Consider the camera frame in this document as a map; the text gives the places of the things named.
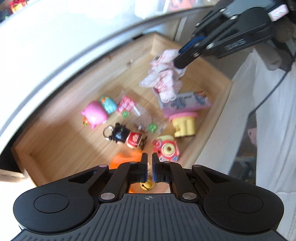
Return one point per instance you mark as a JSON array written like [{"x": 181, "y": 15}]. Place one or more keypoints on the orange plastic capsule half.
[{"x": 120, "y": 158}]

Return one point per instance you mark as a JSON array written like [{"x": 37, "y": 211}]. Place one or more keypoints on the teal round toy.
[{"x": 108, "y": 104}]

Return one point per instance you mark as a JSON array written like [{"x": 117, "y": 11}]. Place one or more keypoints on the yellow smiley bell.
[{"x": 147, "y": 186}]

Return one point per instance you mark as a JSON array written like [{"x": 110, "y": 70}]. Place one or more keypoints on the pink toy package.
[{"x": 186, "y": 102}]

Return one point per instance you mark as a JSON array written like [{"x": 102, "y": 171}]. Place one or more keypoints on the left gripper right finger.
[{"x": 178, "y": 178}]

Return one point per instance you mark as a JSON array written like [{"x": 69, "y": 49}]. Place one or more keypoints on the yellow pink cake toy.
[{"x": 184, "y": 124}]

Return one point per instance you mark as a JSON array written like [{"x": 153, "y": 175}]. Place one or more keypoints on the white trousers leg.
[{"x": 254, "y": 88}]

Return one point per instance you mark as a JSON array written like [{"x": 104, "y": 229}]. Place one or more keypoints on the white cabinet with drawers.
[{"x": 47, "y": 42}]

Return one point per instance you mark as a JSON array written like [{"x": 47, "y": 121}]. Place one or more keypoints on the black mouse keychain figure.
[{"x": 120, "y": 134}]

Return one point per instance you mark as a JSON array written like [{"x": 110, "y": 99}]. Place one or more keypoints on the clear candy wrapper bag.
[{"x": 143, "y": 119}]

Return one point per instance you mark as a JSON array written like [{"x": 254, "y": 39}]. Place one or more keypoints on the pink lace fabric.
[{"x": 163, "y": 76}]

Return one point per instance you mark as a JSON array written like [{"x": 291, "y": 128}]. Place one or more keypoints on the red donut keychain charm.
[{"x": 166, "y": 147}]

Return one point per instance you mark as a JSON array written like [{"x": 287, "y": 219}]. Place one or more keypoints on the pink pig toy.
[{"x": 94, "y": 114}]

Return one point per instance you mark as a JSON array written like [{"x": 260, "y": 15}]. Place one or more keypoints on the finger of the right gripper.
[
  {"x": 191, "y": 44},
  {"x": 183, "y": 60}
]

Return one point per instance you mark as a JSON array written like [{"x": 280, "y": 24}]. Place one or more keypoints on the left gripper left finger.
[{"x": 121, "y": 178}]

